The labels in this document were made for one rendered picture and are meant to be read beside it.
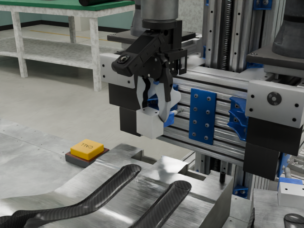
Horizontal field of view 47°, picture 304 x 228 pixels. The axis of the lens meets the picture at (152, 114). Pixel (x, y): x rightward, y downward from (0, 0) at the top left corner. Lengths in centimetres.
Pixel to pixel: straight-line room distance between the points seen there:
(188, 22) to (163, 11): 550
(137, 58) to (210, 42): 53
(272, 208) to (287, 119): 27
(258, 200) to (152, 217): 21
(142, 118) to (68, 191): 23
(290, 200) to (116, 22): 690
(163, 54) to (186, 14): 549
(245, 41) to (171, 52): 46
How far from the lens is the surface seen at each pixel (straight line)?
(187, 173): 71
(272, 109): 88
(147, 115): 74
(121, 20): 732
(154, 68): 71
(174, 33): 74
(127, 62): 67
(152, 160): 74
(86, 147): 88
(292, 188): 69
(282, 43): 98
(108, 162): 71
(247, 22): 113
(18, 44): 449
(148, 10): 70
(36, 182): 84
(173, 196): 62
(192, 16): 614
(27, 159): 94
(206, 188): 63
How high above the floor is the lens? 125
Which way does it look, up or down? 23 degrees down
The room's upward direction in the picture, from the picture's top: straight up
